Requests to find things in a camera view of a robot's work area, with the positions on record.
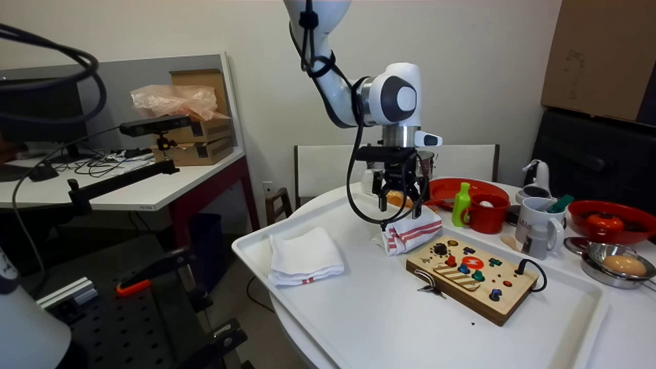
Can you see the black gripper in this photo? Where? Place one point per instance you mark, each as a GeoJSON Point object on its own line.
{"type": "Point", "coordinates": [400, 170]}

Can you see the white towel with red stripes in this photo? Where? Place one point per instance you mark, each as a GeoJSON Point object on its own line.
{"type": "Point", "coordinates": [413, 232]}

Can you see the folded white towel red mark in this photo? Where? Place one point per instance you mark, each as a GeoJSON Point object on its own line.
{"type": "Point", "coordinates": [304, 259]}

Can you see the orange food pieces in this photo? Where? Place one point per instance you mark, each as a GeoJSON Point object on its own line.
{"type": "Point", "coordinates": [396, 199]}

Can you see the green plastic bottle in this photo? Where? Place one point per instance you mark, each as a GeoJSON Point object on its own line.
{"type": "Point", "coordinates": [462, 206]}

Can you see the red bowl with fruit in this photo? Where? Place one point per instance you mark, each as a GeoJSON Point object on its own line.
{"type": "Point", "coordinates": [477, 186]}

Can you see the red mug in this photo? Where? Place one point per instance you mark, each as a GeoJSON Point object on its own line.
{"type": "Point", "coordinates": [488, 217]}

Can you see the metal keys on busy board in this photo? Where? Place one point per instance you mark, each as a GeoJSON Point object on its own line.
{"type": "Point", "coordinates": [431, 286]}

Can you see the wooden busy board toy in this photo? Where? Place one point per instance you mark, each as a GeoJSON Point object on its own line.
{"type": "Point", "coordinates": [472, 283]}

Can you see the small dark step stool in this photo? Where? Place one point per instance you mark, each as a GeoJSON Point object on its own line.
{"type": "Point", "coordinates": [278, 206]}

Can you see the white kettle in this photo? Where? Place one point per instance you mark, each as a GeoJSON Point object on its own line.
{"type": "Point", "coordinates": [537, 174]}

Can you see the white measuring pitcher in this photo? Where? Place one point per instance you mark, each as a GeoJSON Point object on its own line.
{"type": "Point", "coordinates": [535, 228]}

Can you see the teal utensil in pitcher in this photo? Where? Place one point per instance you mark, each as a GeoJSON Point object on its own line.
{"type": "Point", "coordinates": [562, 203]}

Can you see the black cabinet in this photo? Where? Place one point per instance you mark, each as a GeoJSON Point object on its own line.
{"type": "Point", "coordinates": [594, 161]}

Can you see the stacked cardboard boxes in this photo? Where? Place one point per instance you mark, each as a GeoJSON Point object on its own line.
{"type": "Point", "coordinates": [205, 143]}

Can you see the metal bowl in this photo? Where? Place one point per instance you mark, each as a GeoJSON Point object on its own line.
{"type": "Point", "coordinates": [591, 263]}

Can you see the red tomato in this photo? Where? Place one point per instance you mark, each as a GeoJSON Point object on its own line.
{"type": "Point", "coordinates": [605, 224]}

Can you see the large cardboard box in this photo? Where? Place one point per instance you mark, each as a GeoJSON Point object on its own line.
{"type": "Point", "coordinates": [597, 54]}

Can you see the pink plastic bag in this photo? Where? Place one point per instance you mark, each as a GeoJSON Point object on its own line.
{"type": "Point", "coordinates": [175, 101]}

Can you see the white desk with red legs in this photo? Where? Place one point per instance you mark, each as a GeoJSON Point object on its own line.
{"type": "Point", "coordinates": [136, 191]}

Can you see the grey desk partition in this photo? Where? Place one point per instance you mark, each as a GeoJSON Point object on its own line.
{"type": "Point", "coordinates": [123, 89]}

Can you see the aluminium profile bar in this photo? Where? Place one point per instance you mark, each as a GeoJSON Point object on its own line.
{"type": "Point", "coordinates": [63, 294]}

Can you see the black computer monitor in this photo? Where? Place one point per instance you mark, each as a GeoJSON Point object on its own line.
{"type": "Point", "coordinates": [42, 108]}

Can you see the white lamp shade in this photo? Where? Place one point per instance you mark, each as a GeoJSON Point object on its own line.
{"type": "Point", "coordinates": [22, 328]}

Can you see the black bar camera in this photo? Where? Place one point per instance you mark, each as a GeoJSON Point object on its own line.
{"type": "Point", "coordinates": [153, 125]}

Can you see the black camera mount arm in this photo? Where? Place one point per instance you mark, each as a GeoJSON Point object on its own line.
{"type": "Point", "coordinates": [123, 178]}

